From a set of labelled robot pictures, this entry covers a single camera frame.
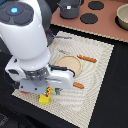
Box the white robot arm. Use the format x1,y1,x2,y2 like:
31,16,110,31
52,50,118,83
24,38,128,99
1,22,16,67
0,0,75,94

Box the grey toy saucepan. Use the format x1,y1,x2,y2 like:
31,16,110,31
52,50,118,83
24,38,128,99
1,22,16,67
49,34,72,39

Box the wooden handled toy fork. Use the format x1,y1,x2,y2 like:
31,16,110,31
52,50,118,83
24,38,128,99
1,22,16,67
73,82,84,89

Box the brown toy stove board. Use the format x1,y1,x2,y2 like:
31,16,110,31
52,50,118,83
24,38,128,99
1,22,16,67
52,0,128,42

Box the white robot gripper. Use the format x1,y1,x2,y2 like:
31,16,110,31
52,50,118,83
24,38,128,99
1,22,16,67
5,57,75,94

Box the beige woven placemat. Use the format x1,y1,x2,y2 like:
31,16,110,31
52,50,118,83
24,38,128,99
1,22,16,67
12,31,113,128

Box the grey toy pot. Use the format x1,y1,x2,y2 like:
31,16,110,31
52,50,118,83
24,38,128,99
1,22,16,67
58,0,83,19

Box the wooden handled toy knife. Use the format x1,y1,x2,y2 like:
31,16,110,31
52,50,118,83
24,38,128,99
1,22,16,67
57,48,98,64

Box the yellow butter box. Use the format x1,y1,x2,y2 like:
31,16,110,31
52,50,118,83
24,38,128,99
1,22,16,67
39,87,51,104

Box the round wooden plate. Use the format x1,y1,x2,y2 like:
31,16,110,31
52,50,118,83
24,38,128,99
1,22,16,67
55,55,82,76

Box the beige bowl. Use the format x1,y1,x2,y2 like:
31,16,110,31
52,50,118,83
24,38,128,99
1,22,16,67
117,4,128,30

